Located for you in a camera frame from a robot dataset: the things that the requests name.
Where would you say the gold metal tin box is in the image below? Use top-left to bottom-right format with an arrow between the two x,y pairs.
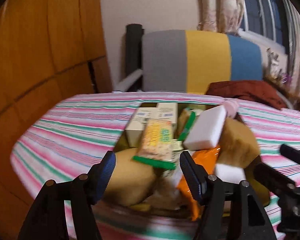
103,100 -> 260,220

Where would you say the beige carton with barcode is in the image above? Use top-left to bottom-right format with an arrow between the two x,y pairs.
126,107 -> 157,147

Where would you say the window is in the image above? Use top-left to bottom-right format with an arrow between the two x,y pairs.
239,0 -> 288,54

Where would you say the curtain right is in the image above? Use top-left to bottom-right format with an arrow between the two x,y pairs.
282,0 -> 300,97

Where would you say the white foam block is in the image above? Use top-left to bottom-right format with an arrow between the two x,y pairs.
215,164 -> 246,184
183,105 -> 226,151

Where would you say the tan sponge block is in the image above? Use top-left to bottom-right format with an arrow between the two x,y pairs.
102,148 -> 157,206
217,118 -> 260,168

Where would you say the black rolled mat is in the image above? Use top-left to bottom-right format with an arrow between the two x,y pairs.
125,23 -> 144,92

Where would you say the cracker pack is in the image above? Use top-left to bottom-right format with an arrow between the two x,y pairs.
177,107 -> 196,141
133,119 -> 175,170

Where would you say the orange white snack bag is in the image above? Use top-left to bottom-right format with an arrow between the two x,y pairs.
177,146 -> 220,221

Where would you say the dark red jacket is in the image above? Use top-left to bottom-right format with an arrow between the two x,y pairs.
205,80 -> 287,110

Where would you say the floral curtain left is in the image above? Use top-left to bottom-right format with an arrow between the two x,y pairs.
197,0 -> 244,35

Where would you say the wooden wardrobe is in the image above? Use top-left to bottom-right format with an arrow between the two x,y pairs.
0,0 -> 112,239

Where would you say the pink striped sock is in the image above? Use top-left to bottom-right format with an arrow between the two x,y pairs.
221,99 -> 239,119

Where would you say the beige carton with drawing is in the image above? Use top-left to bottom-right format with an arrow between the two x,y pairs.
157,102 -> 178,126

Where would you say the grey yellow blue chair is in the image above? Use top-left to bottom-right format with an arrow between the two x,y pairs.
113,29 -> 265,95

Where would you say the small green box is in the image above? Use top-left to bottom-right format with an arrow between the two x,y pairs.
171,139 -> 184,152

